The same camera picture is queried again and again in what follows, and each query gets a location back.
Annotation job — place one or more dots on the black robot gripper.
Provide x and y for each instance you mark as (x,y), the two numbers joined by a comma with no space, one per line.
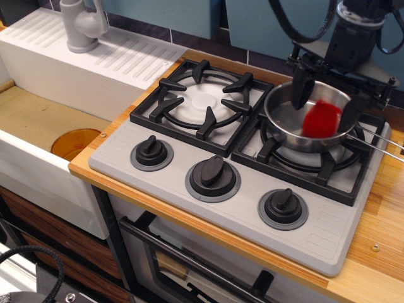
(346,63)

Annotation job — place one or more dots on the middle black stove knob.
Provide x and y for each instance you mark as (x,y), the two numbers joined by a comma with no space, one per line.
(213,180)

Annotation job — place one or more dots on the black right burner grate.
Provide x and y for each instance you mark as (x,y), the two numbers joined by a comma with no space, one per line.
(339,174)

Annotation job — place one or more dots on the wooden drawer fronts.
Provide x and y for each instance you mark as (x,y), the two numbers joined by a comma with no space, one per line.
(88,262)

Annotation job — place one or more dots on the red wooden cube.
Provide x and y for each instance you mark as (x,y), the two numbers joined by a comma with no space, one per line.
(322,120)

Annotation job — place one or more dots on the stainless steel pan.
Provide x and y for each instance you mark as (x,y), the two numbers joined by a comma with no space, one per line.
(285,123)

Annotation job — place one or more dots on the black left burner grate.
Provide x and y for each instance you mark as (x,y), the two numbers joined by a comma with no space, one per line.
(203,106)

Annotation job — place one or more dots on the oven door with window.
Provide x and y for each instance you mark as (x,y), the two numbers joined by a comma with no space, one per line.
(180,266)

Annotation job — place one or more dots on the grey toy stove top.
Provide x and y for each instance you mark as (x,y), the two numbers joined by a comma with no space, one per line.
(321,243)

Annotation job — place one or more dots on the black stove knob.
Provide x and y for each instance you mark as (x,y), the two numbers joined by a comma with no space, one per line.
(213,180)
(151,155)
(283,209)

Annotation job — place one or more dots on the left black stove knob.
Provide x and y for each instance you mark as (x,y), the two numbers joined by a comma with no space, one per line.
(151,155)

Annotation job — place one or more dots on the black oven door handle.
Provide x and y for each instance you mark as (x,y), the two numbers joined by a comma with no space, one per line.
(140,230)

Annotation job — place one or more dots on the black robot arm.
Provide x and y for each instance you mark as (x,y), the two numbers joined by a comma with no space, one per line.
(370,12)

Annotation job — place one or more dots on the black burner grate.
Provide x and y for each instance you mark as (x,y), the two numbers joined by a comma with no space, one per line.
(203,106)
(339,174)

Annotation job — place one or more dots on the white toy sink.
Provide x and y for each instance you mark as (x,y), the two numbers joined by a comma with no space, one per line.
(47,91)

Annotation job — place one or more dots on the grey toy faucet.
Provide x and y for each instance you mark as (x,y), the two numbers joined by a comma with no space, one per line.
(83,28)

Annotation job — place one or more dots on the right black stove knob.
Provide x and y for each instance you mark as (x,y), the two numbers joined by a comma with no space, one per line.
(283,209)

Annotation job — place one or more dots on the orange translucent plate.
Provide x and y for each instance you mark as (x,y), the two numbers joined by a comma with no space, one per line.
(72,143)

